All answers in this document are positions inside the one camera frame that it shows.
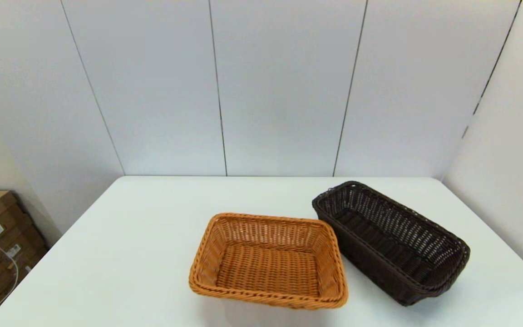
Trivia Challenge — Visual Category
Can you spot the dark brown wicker basket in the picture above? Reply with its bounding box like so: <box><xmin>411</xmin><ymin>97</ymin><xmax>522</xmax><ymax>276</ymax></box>
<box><xmin>312</xmin><ymin>181</ymin><xmax>471</xmax><ymax>307</ymax></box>

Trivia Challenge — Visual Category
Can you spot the orange wicker basket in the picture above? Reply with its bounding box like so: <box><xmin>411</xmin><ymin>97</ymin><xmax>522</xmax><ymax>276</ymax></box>
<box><xmin>188</xmin><ymin>212</ymin><xmax>349</xmax><ymax>311</ymax></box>

